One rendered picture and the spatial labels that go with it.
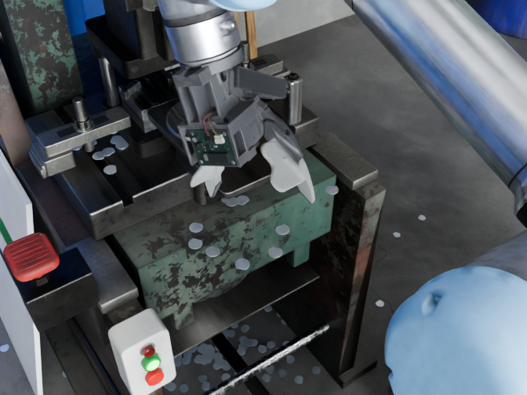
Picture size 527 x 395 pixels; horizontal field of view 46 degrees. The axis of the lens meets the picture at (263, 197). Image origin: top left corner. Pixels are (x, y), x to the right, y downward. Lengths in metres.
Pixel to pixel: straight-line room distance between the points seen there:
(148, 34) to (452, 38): 0.53
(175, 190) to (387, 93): 1.60
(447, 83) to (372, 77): 2.09
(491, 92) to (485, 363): 0.23
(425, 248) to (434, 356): 1.52
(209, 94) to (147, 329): 0.39
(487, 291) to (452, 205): 1.69
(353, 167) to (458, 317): 0.79
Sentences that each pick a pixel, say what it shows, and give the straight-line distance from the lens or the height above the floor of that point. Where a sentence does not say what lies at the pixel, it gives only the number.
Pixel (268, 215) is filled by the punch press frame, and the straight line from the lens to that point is 1.07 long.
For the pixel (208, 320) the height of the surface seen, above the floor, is 0.31.
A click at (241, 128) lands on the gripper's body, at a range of 0.69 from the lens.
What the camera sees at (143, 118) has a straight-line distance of 1.06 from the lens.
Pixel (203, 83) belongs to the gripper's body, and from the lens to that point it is 0.66.
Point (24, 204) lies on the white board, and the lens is 1.23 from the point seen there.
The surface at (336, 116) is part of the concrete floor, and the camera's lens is 2.37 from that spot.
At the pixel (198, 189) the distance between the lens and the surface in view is 1.03.
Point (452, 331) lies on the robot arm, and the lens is 0.38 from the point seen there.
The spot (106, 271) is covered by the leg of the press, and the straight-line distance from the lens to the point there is 0.99.
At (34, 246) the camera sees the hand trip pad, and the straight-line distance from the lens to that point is 0.89.
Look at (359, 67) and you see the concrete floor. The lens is 2.67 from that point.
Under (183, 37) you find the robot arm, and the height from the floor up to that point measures 1.06.
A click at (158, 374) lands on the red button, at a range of 0.98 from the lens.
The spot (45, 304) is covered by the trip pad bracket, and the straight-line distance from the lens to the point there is 0.92.
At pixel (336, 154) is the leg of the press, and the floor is 0.64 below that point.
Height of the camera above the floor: 1.38
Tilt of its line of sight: 43 degrees down
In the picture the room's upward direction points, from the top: straight up
